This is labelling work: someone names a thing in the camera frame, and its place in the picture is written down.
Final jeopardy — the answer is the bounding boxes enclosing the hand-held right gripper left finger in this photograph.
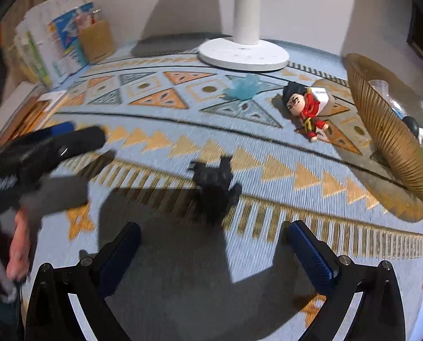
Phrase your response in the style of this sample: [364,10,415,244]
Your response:
[25,221,142,341]

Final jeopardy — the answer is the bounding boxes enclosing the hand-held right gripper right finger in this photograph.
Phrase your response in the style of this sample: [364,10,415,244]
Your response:
[289,219,405,341]

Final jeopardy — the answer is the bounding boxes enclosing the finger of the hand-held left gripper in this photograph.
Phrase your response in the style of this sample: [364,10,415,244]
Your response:
[55,126,105,159]
[30,121,75,141]

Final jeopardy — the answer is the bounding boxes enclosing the amber ribbed glass bowl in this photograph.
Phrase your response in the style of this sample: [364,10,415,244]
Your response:
[344,53,423,210]

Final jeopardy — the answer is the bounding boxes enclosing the person's left hand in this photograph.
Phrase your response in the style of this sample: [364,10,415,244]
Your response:
[0,209,33,280]

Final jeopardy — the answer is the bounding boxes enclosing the orange book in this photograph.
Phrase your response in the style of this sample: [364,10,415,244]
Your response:
[0,90,70,147]

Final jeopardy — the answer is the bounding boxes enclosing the stack of booklets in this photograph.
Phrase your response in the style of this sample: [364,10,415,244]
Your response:
[14,0,97,88]

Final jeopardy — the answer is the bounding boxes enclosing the wooden pen holder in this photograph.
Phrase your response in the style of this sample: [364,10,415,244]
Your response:
[78,9,118,65]

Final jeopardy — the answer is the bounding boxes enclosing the patterned blue rug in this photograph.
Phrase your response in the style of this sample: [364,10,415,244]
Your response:
[0,37,423,341]

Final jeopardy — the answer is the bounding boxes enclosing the red-clothed figure doll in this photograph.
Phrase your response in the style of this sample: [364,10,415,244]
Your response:
[282,82,336,143]

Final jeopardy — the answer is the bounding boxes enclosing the black and white toy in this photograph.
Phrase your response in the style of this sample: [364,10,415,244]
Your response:
[402,115,423,143]

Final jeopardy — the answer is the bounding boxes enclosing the light blue crystal toy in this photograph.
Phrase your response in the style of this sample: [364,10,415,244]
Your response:
[223,74,265,100]

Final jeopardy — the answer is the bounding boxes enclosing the clear plastic cup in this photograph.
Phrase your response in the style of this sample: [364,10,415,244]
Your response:
[369,80,394,104]

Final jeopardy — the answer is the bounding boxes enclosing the white fan stand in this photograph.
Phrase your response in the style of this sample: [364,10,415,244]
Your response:
[198,0,290,73]

